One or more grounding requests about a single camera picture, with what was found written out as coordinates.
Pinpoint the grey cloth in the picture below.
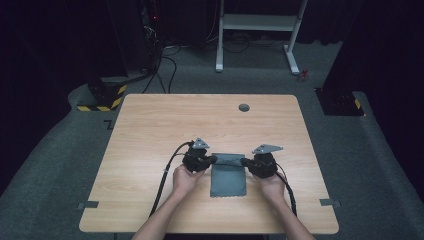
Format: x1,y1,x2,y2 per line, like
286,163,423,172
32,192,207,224
209,152,248,199

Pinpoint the person's right hand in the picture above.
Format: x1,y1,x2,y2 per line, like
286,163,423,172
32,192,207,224
254,171,288,202

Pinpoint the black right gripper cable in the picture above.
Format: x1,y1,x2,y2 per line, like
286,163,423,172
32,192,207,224
274,162,298,218

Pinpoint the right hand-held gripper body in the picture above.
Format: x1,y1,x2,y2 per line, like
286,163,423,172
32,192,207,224
246,143,285,180

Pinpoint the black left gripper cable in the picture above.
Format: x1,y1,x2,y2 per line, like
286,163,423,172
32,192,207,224
148,141,195,218

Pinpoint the dark equipment rack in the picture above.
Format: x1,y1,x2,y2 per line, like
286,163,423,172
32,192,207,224
139,0,165,74

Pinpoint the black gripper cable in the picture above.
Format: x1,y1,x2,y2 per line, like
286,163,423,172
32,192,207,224
274,162,298,218
148,141,195,218

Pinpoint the grey tape piece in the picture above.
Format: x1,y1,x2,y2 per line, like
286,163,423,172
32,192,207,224
318,198,342,209
76,200,100,211

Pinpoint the black floor cable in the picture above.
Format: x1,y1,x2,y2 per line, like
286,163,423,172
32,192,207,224
141,54,178,95

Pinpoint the black yellow striped stand base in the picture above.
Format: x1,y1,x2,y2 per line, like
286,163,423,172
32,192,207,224
76,82,129,113

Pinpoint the white metal stand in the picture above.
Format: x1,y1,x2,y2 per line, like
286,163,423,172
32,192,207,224
215,0,310,76

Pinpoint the person's left hand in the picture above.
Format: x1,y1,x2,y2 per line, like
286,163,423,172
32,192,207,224
171,163,205,198

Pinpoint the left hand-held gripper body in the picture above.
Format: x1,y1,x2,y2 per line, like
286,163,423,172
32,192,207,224
181,137,211,174

